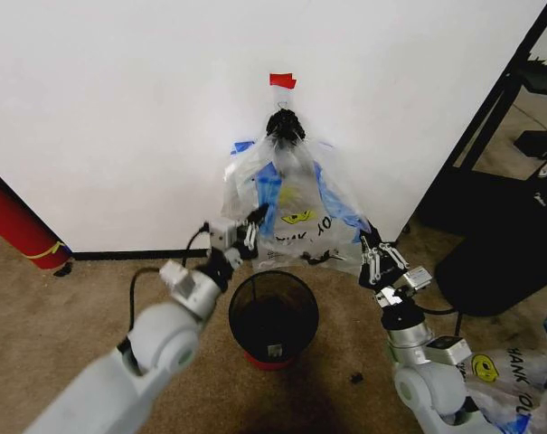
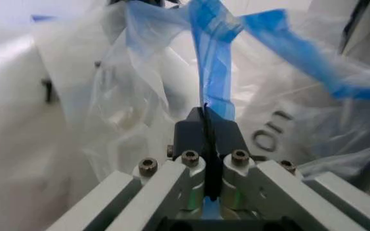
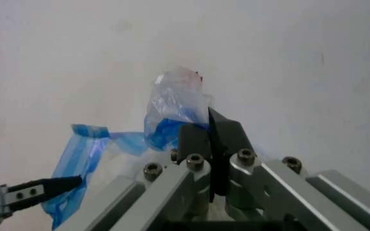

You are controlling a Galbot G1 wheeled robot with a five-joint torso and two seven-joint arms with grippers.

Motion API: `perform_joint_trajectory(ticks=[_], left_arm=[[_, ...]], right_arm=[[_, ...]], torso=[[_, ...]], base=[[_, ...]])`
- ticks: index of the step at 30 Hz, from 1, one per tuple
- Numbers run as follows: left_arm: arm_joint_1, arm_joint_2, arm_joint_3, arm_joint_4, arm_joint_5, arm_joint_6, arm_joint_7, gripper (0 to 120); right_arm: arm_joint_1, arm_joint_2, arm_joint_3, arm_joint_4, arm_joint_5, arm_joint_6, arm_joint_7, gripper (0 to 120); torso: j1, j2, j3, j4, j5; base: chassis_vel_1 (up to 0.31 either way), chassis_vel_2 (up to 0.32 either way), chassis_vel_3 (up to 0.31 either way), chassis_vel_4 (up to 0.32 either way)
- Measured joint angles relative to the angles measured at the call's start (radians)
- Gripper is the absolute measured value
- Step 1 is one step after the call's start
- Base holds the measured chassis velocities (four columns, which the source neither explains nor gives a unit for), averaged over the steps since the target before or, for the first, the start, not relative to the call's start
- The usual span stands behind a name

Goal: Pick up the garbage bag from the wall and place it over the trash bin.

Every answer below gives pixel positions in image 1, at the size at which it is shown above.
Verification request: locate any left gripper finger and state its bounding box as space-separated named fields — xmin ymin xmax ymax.
xmin=241 ymin=203 xmax=271 ymax=228
xmin=225 ymin=223 xmax=259 ymax=270

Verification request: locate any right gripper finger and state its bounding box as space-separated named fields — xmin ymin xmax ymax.
xmin=376 ymin=241 xmax=412 ymax=273
xmin=358 ymin=228 xmax=383 ymax=286

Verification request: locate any clear printed garbage bag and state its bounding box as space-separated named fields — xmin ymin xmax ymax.
xmin=220 ymin=134 xmax=379 ymax=278

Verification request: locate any black mesh trash bin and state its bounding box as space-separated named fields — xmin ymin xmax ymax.
xmin=227 ymin=270 xmax=321 ymax=371

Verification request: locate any black knotted bag bundle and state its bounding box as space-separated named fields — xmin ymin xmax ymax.
xmin=264 ymin=109 xmax=307 ymax=148

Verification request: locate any clear printed plastic bag pile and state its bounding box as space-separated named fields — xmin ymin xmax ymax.
xmin=456 ymin=345 xmax=547 ymax=434

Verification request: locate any black baseboard strip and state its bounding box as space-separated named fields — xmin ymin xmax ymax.
xmin=68 ymin=247 xmax=212 ymax=262

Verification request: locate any red tape piece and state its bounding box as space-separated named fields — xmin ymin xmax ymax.
xmin=269 ymin=71 xmax=298 ymax=91

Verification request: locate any yellow tie band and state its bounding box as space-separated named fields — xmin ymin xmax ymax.
xmin=24 ymin=241 xmax=72 ymax=260

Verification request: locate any black flat box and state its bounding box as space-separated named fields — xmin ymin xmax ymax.
xmin=513 ymin=129 xmax=547 ymax=160

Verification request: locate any red rolled mat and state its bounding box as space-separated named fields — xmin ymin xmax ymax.
xmin=0 ymin=160 xmax=71 ymax=271

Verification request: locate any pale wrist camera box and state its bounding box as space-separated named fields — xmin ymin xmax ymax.
xmin=206 ymin=218 xmax=246 ymax=250
xmin=401 ymin=265 xmax=435 ymax=290

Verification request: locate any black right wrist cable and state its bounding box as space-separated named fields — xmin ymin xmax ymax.
xmin=416 ymin=305 xmax=465 ymax=336

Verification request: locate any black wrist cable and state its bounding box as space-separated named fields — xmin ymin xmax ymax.
xmin=416 ymin=305 xmax=465 ymax=336
xmin=127 ymin=221 xmax=212 ymax=336

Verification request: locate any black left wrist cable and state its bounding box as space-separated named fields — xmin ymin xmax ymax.
xmin=127 ymin=221 xmax=212 ymax=336

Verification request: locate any black metal rack frame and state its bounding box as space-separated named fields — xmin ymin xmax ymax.
xmin=410 ymin=0 xmax=547 ymax=237

